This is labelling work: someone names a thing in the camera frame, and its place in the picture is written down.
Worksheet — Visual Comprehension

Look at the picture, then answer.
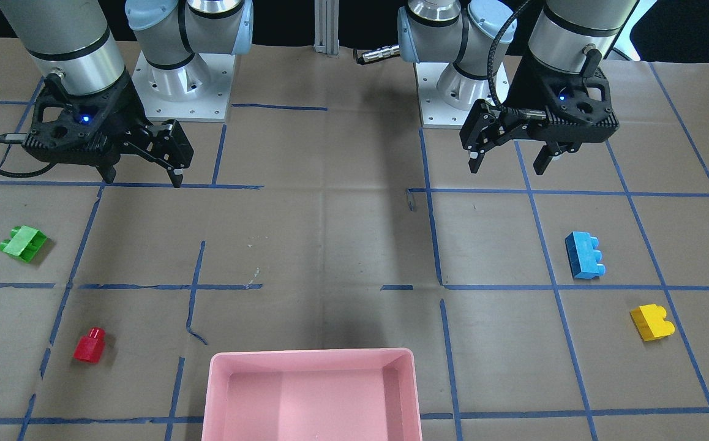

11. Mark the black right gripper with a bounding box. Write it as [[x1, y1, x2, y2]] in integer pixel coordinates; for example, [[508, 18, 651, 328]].
[[23, 72, 194, 188]]

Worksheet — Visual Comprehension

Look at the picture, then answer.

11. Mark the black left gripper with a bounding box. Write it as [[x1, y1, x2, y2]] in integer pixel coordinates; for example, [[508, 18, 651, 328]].
[[460, 61, 620, 176]]

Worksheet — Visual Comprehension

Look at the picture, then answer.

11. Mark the blue toy block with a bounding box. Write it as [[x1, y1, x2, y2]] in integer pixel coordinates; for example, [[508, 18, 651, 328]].
[[565, 231, 606, 279]]

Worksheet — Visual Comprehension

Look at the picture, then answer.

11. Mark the green toy block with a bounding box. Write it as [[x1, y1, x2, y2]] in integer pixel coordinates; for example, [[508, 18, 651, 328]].
[[0, 225, 48, 263]]

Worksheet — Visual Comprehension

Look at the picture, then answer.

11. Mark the red toy block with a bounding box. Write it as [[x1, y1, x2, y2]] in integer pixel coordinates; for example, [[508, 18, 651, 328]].
[[73, 327, 106, 364]]

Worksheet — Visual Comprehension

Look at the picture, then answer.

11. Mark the yellow toy block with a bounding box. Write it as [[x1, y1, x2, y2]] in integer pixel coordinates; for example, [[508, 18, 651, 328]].
[[631, 304, 676, 342]]

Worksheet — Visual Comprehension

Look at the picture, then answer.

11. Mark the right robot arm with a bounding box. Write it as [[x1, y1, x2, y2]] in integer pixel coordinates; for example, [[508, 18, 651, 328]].
[[0, 1, 253, 188]]

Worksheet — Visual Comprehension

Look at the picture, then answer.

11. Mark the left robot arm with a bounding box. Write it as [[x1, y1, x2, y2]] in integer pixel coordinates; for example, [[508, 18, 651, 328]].
[[397, 1, 636, 175]]

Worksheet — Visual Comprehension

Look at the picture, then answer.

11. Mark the pink plastic box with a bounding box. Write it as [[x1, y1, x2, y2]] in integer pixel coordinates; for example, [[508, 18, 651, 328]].
[[201, 348, 422, 440]]

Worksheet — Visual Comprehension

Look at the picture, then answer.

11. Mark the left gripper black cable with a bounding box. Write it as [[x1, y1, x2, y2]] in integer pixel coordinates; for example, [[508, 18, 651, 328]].
[[486, 0, 545, 117]]

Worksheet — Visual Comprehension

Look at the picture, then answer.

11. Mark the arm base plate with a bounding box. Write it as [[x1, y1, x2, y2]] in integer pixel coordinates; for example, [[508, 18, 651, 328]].
[[132, 53, 237, 123], [414, 62, 493, 129]]

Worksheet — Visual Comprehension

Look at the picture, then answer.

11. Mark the aluminium frame post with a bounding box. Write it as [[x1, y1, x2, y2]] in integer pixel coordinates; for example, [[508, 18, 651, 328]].
[[313, 0, 340, 58]]

